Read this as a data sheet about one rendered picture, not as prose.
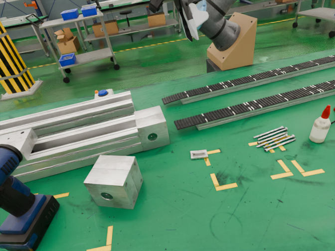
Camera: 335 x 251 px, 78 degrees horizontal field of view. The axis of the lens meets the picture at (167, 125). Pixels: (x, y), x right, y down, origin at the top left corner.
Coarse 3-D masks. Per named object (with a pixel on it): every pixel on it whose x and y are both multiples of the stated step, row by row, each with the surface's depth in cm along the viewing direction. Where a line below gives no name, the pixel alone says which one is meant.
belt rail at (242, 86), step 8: (328, 64) 93; (296, 72) 91; (304, 72) 92; (264, 80) 90; (272, 80) 91; (232, 88) 88; (240, 88) 89; (192, 96) 86; (200, 96) 87; (208, 96) 88
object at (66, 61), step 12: (72, 12) 302; (84, 12) 301; (96, 12) 305; (48, 24) 296; (60, 24) 295; (108, 36) 324; (108, 48) 376; (60, 60) 321; (72, 60) 326; (84, 60) 338; (96, 60) 336
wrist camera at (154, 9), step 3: (150, 0) 56; (153, 0) 55; (156, 0) 55; (159, 0) 55; (162, 0) 55; (150, 3) 55; (153, 3) 55; (156, 3) 55; (159, 3) 55; (162, 3) 56; (150, 6) 56; (153, 6) 55; (156, 6) 55; (159, 6) 56; (150, 9) 58; (153, 9) 56; (156, 9) 56; (159, 9) 59; (153, 12) 59
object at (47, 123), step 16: (112, 96) 84; (128, 96) 84; (48, 112) 80; (64, 112) 81; (80, 112) 77; (96, 112) 77; (112, 112) 78; (128, 112) 80; (0, 128) 79; (16, 128) 74; (32, 128) 74; (48, 128) 76; (64, 128) 77
